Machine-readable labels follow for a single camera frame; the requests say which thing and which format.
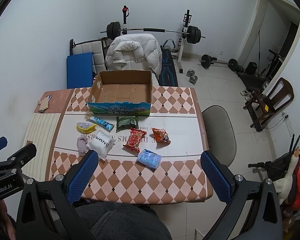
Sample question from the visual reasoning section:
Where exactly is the lilac sock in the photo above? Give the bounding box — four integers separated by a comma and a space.
77, 135, 89, 157

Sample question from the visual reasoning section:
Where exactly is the white bagged cloth packet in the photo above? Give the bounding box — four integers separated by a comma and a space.
89, 131, 116, 160

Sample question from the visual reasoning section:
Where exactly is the blue tube packet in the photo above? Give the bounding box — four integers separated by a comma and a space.
87, 114, 114, 132

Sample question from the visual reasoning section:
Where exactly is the green snack packet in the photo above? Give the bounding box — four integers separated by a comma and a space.
116, 116, 139, 132

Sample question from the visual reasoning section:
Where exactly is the red snack packet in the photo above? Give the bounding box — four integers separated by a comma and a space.
124, 128, 147, 153

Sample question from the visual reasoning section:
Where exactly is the light blue tissue pack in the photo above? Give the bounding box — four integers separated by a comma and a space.
137, 149, 162, 170

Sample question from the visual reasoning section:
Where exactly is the orange snack packet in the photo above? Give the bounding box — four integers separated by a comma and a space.
152, 128, 171, 144

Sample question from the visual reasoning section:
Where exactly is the white goose plush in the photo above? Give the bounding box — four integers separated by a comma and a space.
273, 147, 300, 205

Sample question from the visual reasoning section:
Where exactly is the black fleece clothing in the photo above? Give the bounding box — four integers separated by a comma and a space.
76, 202, 172, 239

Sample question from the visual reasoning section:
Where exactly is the small cardboard scrap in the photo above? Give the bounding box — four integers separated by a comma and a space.
38, 95, 52, 113

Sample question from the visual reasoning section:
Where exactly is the grey round chair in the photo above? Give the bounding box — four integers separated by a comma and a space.
202, 105, 237, 167

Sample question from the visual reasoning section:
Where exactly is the checkered table mat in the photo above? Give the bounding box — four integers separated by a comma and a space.
24, 87, 213, 204

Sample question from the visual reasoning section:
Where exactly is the blue folded mat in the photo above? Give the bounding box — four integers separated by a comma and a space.
66, 53, 93, 89

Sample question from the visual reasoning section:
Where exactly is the open cardboard box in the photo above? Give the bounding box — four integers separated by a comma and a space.
87, 70, 153, 116

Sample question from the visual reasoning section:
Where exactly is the dark wooden chair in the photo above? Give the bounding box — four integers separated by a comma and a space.
243, 77, 294, 132

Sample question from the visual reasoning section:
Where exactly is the chrome dumbbell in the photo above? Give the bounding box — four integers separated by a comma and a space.
189, 75, 198, 85
186, 69, 195, 77

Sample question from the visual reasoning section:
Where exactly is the white puffer jacket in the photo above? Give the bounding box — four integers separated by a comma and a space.
105, 33, 162, 77

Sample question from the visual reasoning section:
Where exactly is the barbell on floor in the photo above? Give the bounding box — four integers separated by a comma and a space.
199, 54, 239, 72

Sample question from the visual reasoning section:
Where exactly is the black blue weight bench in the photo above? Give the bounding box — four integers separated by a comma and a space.
158, 39, 178, 87

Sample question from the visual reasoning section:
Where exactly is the squat rack stand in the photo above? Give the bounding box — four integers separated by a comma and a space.
171, 9, 192, 74

